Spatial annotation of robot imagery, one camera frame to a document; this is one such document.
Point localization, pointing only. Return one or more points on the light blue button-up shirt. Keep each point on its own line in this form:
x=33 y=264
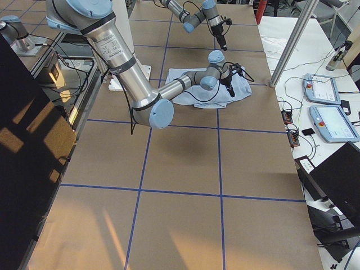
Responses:
x=217 y=98

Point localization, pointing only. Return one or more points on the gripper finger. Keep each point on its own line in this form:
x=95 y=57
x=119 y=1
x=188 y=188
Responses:
x=230 y=91
x=222 y=43

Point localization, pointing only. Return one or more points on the near teach pendant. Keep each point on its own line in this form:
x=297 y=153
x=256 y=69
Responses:
x=332 y=124

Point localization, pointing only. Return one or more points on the red cylinder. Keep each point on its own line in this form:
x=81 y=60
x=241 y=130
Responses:
x=261 y=9

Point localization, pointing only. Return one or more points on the aluminium frame post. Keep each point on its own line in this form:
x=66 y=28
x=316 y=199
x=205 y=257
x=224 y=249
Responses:
x=295 y=35

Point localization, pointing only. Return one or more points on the far teach pendant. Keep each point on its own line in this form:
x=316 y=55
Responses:
x=321 y=89

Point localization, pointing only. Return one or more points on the white pedestal column base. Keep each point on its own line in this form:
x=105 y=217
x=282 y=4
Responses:
x=123 y=26

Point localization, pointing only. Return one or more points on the black monitor right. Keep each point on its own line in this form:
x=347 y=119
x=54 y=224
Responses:
x=334 y=182

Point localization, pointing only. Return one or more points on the small black box device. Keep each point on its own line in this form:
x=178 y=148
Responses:
x=308 y=132

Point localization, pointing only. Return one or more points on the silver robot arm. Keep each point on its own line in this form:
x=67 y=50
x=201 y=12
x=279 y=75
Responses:
x=152 y=107
x=206 y=12

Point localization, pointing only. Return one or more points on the black panel left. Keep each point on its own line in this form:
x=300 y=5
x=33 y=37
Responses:
x=35 y=143

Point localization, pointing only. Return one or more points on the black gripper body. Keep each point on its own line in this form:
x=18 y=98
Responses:
x=226 y=80
x=217 y=30

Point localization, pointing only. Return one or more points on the orange black connector module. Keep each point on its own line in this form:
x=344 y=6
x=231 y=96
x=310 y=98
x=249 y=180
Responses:
x=287 y=117

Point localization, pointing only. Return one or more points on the teach pendant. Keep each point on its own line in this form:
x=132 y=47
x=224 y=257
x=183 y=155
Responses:
x=321 y=89
x=332 y=124

